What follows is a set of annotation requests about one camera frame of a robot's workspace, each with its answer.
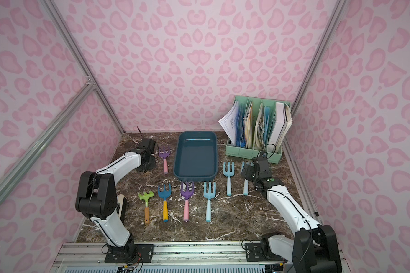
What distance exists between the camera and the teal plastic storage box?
3.16ft

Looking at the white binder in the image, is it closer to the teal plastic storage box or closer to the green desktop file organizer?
the green desktop file organizer

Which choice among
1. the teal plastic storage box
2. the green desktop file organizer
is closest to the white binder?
the green desktop file organizer

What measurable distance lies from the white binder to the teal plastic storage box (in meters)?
0.35

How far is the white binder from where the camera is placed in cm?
90
